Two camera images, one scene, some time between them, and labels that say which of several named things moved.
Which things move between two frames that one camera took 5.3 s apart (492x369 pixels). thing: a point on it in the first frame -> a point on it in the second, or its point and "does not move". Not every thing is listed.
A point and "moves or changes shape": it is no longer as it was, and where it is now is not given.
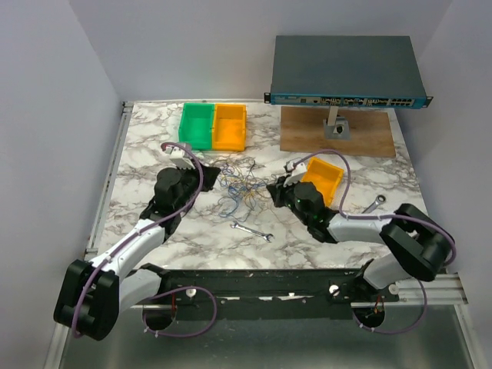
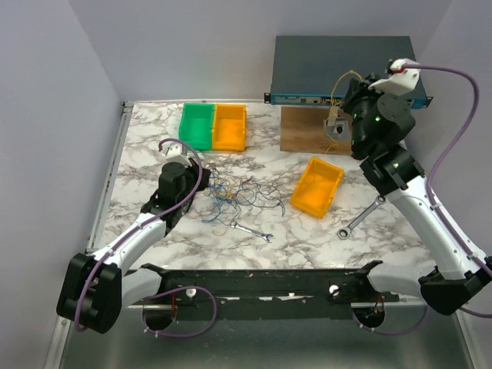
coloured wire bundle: x=247 y=190 moves or changes shape
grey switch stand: x=340 y=131 does not move
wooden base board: x=302 y=131 does not move
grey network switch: x=381 y=71 does not move
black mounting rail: x=279 y=294 does not move
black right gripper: x=277 y=191 -> x=358 y=88
